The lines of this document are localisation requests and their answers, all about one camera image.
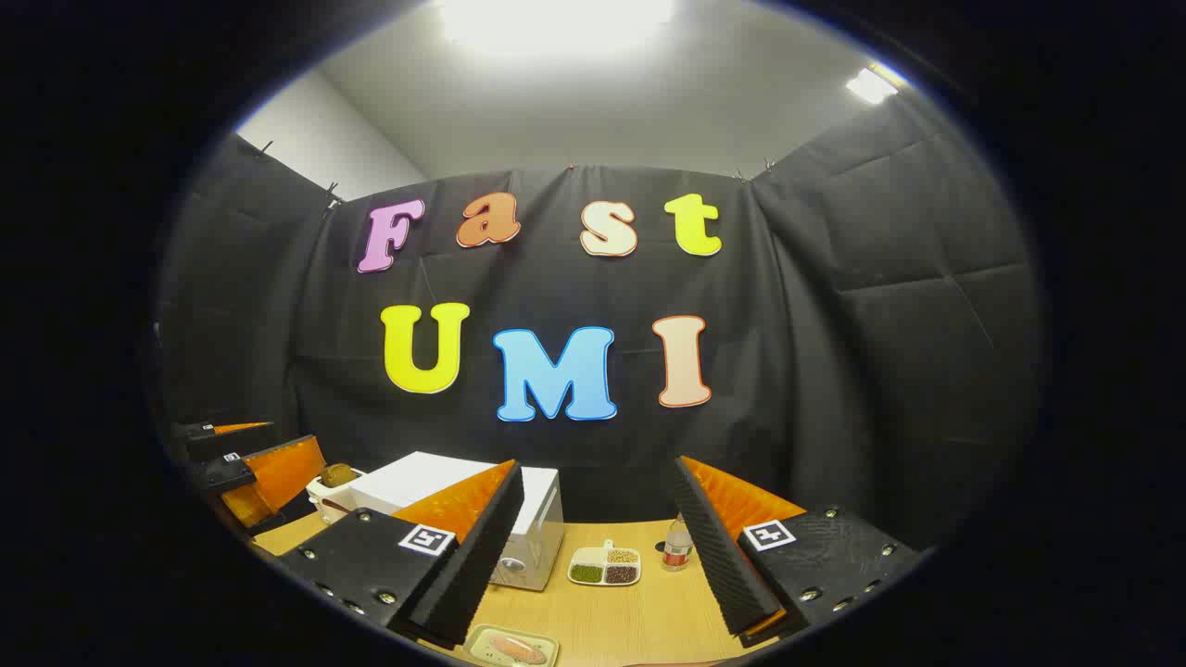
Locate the pale green rectangular plate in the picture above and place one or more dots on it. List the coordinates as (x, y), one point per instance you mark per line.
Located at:
(480, 648)

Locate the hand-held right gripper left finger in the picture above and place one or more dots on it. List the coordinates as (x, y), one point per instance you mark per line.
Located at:
(482, 556)

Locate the large ceiling light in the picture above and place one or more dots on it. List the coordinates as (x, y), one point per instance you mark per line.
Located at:
(556, 18)

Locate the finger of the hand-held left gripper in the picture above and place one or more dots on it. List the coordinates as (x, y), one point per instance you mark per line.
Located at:
(227, 443)
(278, 472)

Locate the green mung beans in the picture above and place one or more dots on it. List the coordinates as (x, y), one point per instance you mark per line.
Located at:
(586, 573)

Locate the black backdrop cloth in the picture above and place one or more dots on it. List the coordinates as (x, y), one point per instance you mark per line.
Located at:
(834, 371)

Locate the small ceiling light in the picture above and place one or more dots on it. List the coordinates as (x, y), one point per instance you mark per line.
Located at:
(871, 85)

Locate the white toaster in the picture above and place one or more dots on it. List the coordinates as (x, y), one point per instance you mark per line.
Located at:
(334, 505)

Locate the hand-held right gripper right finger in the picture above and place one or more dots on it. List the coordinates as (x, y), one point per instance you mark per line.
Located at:
(718, 565)

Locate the yellow soybeans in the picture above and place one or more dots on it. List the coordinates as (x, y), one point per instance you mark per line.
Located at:
(623, 556)

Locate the pink meat slice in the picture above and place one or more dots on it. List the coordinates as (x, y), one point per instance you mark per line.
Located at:
(519, 650)

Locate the clear bottle with red label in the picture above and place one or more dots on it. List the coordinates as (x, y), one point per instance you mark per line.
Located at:
(676, 553)

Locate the white divided dish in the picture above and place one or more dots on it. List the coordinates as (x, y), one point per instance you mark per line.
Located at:
(602, 561)

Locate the dark red beans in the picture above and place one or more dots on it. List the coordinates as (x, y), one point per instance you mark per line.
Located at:
(621, 574)

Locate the white microwave oven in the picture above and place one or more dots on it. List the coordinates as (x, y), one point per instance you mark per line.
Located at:
(426, 477)

